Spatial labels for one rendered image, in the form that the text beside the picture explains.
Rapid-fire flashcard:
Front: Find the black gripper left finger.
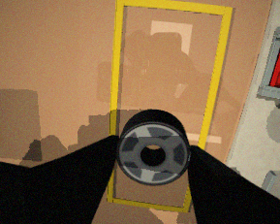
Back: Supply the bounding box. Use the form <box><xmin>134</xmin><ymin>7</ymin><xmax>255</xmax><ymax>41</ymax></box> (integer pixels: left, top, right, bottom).
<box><xmin>0</xmin><ymin>135</ymin><xmax>119</xmax><ymax>224</ymax></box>

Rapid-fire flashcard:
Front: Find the black wheel with grey hub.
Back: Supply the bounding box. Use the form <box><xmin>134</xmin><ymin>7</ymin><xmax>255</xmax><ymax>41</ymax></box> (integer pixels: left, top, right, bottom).
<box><xmin>115</xmin><ymin>110</ymin><xmax>191</xmax><ymax>185</ymax></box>

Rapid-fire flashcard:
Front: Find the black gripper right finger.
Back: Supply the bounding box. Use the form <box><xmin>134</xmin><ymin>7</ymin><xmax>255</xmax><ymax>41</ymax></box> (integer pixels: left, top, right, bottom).
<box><xmin>187</xmin><ymin>144</ymin><xmax>280</xmax><ymax>224</ymax></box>

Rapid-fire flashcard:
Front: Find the yellow tape outline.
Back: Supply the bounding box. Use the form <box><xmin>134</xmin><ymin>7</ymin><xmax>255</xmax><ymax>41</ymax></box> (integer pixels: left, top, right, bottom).
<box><xmin>107</xmin><ymin>0</ymin><xmax>233</xmax><ymax>213</ymax></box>

